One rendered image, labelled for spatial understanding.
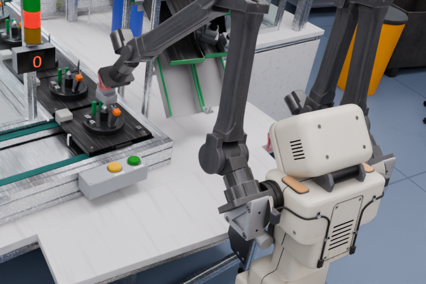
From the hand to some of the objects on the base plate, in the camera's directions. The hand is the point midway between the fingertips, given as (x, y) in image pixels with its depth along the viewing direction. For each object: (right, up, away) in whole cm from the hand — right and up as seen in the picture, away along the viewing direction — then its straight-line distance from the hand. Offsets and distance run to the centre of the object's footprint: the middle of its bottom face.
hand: (106, 85), depth 164 cm
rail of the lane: (-16, -36, -10) cm, 41 cm away
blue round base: (-11, +33, +99) cm, 105 cm away
